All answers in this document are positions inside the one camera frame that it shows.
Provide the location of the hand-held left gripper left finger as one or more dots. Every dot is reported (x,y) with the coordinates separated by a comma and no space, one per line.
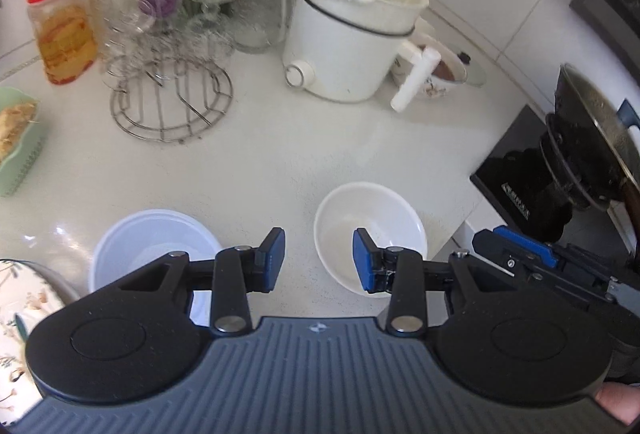
(274,259)

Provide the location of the small glass lid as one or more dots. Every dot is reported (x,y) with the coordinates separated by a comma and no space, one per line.
(475,69)

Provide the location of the floral ceramic bowl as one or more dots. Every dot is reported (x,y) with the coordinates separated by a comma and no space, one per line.
(440,84)

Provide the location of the white ceramic bowl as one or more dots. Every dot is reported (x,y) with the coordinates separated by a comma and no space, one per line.
(370,214)

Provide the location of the clear glass cup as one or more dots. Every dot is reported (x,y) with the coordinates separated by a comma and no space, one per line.
(125,34)

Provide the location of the person's right hand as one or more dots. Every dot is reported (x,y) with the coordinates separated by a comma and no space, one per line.
(625,401)

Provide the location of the black induction cooktop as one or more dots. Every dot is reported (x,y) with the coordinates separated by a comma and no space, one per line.
(515,179)

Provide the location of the red lid plastic jar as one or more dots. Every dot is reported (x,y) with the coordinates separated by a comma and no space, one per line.
(62,34)

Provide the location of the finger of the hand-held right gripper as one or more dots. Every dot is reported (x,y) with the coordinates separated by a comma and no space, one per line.
(505,254)
(525,241)

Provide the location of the purple tinted glass cup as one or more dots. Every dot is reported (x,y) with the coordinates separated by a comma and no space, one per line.
(160,4)

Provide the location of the textured glass pitcher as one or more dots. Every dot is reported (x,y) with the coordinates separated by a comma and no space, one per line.
(260,9)

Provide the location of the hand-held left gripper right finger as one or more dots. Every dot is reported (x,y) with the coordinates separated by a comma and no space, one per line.
(363,264)

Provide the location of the translucent plastic bowl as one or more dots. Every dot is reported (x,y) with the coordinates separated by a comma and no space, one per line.
(150,254)
(95,271)

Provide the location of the cut glass goblet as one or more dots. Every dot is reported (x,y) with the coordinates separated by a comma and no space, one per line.
(210,19)

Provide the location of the black wok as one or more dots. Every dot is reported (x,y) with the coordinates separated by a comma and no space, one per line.
(590,139)

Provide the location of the floral deer print plate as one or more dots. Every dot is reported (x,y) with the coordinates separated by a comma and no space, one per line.
(20,299)

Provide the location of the green plastic basket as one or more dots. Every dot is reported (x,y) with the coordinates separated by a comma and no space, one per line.
(20,174)

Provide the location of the pale shredded strips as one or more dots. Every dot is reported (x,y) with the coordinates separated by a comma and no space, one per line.
(12,129)

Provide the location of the white electric cooking pot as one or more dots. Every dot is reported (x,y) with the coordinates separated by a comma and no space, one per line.
(340,49)

